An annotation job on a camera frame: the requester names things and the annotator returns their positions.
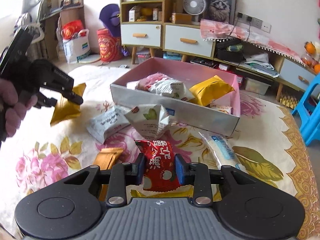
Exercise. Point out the pink and silver cardboard box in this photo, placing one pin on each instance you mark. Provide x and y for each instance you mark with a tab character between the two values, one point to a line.
181	111

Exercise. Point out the blue plastic stool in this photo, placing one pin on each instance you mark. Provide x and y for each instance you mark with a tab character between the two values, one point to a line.
309	115

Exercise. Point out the white blue shopping bag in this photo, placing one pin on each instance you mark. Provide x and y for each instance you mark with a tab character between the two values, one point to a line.
77	48

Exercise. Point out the white green-leaf snack bag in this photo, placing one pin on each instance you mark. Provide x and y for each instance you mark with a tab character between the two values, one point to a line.
151	121

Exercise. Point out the clear plastic storage bin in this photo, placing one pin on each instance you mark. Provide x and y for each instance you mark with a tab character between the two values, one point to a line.
255	86

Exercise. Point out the orange wafer snack pack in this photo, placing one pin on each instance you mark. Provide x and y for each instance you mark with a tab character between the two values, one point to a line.
107	157

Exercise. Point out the framed cat picture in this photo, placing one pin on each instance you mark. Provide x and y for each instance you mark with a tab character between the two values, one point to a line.
220	11

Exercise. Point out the red snack bag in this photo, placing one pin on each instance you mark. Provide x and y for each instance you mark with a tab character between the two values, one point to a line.
159	172

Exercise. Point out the white desk fan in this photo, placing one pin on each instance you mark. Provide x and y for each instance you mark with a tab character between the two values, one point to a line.
195	8

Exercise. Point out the white grey snack packet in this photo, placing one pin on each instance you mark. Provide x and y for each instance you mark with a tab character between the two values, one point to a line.
108	123

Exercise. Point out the small yellow snack bag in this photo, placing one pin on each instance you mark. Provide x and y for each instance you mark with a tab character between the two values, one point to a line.
66	109

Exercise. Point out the pink floral cloth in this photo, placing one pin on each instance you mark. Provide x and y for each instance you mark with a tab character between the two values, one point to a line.
212	30

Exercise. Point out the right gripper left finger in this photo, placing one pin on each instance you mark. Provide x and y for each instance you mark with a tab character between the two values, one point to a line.
121	176

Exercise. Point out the orange fruit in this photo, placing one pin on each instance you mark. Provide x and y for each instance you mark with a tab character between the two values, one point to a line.
310	48

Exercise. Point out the purple hat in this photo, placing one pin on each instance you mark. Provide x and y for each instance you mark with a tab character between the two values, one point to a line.
110	17

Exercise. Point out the red gift bag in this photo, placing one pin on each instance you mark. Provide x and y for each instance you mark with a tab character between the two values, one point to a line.
109	46

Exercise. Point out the yellow egg tray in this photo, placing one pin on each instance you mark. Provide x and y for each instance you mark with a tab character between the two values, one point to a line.
288	100

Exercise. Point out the left hand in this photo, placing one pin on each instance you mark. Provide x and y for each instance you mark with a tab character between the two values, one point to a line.
17	110

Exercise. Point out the large yellow snack bag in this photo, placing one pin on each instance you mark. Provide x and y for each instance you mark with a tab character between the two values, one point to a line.
208	90

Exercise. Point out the wooden drawer cabinet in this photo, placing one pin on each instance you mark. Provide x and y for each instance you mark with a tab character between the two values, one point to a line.
163	24

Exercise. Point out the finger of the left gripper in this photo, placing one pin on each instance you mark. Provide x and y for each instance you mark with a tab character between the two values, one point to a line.
70	96
58	79

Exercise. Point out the white bread package blue label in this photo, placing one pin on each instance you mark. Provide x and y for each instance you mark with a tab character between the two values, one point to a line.
221	150

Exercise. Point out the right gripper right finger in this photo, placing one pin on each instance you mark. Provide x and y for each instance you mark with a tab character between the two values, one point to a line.
196	175

